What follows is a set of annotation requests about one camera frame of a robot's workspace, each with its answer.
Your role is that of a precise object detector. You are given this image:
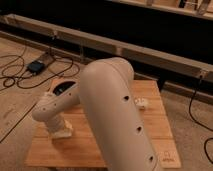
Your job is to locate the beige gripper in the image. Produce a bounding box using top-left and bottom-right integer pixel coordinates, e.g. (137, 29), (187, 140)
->
(45, 115), (73, 136)

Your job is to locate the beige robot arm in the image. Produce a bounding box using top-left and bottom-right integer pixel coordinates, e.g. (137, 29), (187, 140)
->
(33, 57), (163, 171)

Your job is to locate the dark ceramic bowl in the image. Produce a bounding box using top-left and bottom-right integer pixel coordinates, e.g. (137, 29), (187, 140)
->
(53, 81), (76, 96)

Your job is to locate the wooden table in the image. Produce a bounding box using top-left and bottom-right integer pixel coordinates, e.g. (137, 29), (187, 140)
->
(25, 80), (181, 170)

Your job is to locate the black power adapter box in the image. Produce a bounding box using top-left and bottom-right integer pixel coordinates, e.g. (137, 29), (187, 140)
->
(27, 61), (45, 74)

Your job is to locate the white plastic bottle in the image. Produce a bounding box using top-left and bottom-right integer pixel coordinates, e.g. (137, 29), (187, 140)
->
(135, 98), (149, 110)

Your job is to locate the black floor cable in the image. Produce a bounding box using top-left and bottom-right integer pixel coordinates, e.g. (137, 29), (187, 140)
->
(0, 43), (81, 90)

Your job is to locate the black cable at right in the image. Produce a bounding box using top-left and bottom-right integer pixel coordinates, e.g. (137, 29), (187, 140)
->
(188, 74), (213, 165)

